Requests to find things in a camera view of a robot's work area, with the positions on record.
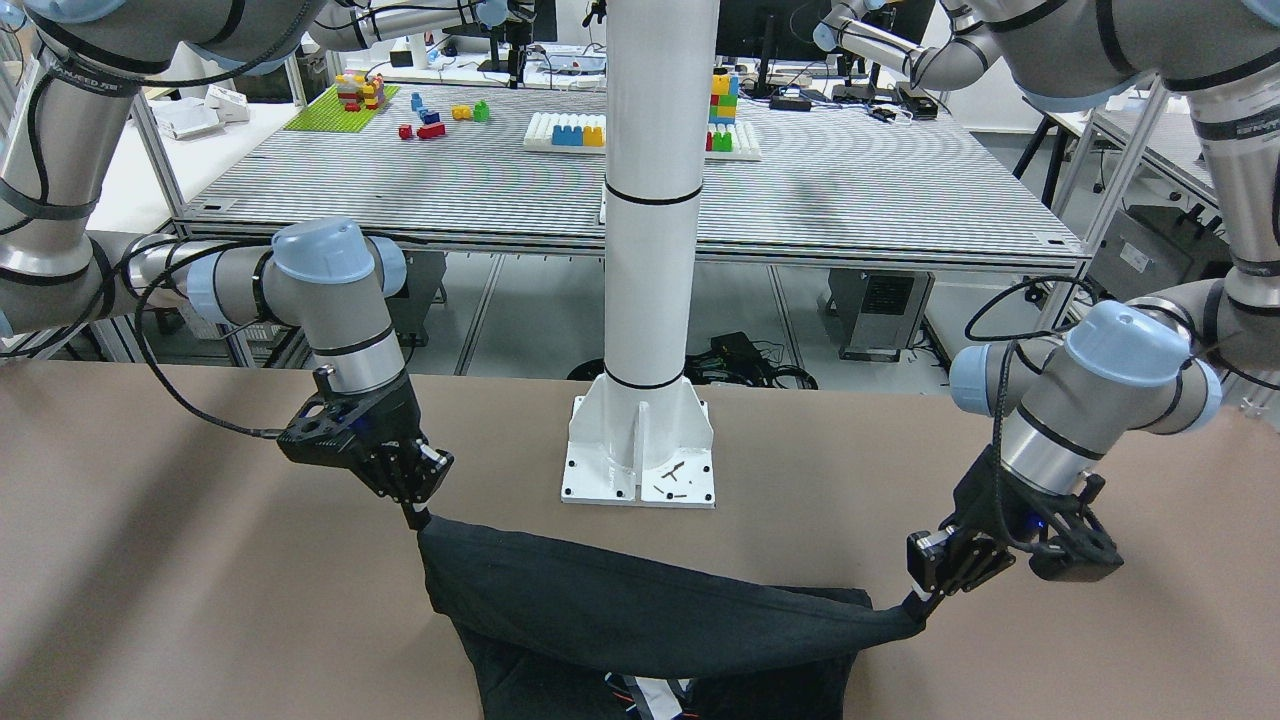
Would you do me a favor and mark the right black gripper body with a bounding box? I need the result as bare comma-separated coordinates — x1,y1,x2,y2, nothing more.
346,375,454,506

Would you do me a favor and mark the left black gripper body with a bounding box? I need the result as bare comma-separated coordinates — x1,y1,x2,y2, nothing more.
908,445,1051,596

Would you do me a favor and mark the black graphic t-shirt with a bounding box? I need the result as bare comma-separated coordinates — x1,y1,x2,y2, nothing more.
417,516,924,719

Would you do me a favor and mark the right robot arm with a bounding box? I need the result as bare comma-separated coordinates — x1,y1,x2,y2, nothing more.
3,1,453,530

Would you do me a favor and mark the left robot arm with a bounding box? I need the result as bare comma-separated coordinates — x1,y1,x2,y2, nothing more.
902,1,1277,621

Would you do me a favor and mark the green lego baseplate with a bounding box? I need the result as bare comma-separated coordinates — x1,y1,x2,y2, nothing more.
283,85,401,133

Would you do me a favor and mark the white block tray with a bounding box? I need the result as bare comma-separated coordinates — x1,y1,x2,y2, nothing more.
521,111,765,163

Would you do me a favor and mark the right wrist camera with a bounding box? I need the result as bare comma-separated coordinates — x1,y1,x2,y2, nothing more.
276,365,361,471

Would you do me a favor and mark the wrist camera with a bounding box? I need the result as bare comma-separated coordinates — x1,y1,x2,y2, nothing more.
1029,473,1124,583
276,365,361,471

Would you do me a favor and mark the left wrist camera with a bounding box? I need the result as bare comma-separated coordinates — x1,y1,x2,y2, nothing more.
1029,473,1124,583

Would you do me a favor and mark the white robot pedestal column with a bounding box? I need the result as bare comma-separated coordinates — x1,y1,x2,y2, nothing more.
561,1,719,509

